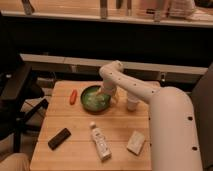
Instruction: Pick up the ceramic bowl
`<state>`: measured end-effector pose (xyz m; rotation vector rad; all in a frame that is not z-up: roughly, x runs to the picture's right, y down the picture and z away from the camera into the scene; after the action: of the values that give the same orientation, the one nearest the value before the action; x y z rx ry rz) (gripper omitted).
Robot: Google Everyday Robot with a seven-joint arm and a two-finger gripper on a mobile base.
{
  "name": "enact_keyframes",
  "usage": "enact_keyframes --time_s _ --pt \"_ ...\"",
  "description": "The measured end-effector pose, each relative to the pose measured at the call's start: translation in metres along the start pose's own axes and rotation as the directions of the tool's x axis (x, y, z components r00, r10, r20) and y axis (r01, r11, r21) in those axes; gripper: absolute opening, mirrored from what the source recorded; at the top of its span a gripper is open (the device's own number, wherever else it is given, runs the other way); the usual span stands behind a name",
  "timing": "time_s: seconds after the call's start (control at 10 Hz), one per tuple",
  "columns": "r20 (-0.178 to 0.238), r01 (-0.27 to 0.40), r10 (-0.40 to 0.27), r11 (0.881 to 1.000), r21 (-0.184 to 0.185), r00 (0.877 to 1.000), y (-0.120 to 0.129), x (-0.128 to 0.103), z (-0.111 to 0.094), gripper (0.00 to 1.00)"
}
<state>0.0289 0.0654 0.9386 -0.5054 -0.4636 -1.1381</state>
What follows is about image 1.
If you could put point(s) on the beige sponge block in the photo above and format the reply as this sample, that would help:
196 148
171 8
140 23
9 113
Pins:
136 142

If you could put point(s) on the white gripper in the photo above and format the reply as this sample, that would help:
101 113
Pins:
108 88

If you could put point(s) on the white bottle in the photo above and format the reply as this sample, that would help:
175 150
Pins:
99 139

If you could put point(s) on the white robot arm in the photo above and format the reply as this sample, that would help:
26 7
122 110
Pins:
173 132

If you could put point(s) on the wooden table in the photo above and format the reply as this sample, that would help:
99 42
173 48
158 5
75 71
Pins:
74 139

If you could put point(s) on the green ceramic bowl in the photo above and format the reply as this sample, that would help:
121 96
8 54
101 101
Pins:
94 102

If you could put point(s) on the black rectangular bar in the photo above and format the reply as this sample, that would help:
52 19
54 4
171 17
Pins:
59 138

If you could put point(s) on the white paper cup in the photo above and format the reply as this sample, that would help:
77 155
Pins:
132 102

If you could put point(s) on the black chair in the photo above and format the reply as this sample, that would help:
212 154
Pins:
17 84

